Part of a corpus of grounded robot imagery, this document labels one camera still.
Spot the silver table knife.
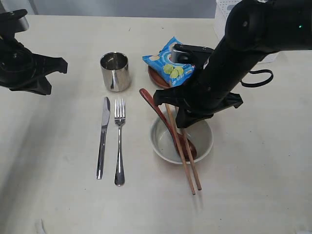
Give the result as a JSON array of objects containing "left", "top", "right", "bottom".
[{"left": 96, "top": 97, "right": 110, "bottom": 180}]

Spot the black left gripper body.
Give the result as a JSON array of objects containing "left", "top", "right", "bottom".
[{"left": 180, "top": 58, "right": 246, "bottom": 115}]

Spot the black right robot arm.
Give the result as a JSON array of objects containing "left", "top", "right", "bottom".
[{"left": 0, "top": 9, "right": 68, "bottom": 96}]

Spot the silver metal fork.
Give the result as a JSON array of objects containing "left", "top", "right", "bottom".
[{"left": 115, "top": 98, "right": 126, "bottom": 186}]

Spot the wooden chopstick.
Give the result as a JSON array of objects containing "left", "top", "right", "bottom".
[
  {"left": 180, "top": 128, "right": 202, "bottom": 191},
  {"left": 165, "top": 104, "right": 195, "bottom": 195}
]

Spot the speckled white ceramic bowl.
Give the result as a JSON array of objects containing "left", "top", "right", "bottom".
[{"left": 150, "top": 118, "right": 214, "bottom": 165}]

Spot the blue Lay's chips bag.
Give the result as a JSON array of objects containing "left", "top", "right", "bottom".
[{"left": 142, "top": 37, "right": 195, "bottom": 87}]

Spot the white perforated plastic basket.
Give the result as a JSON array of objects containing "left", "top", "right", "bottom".
[{"left": 214, "top": 0, "right": 271, "bottom": 52}]

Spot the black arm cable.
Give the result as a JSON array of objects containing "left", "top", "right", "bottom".
[{"left": 240, "top": 69, "right": 274, "bottom": 88}]

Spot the brown round plate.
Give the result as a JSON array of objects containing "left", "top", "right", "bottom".
[{"left": 147, "top": 65, "right": 193, "bottom": 90}]

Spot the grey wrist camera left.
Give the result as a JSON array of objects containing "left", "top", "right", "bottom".
[{"left": 171, "top": 43, "right": 214, "bottom": 66}]

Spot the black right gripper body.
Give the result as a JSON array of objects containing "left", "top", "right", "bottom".
[{"left": 0, "top": 39, "right": 38, "bottom": 89}]

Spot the brown wooden spoon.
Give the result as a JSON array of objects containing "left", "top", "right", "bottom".
[{"left": 139, "top": 88, "right": 197, "bottom": 161}]

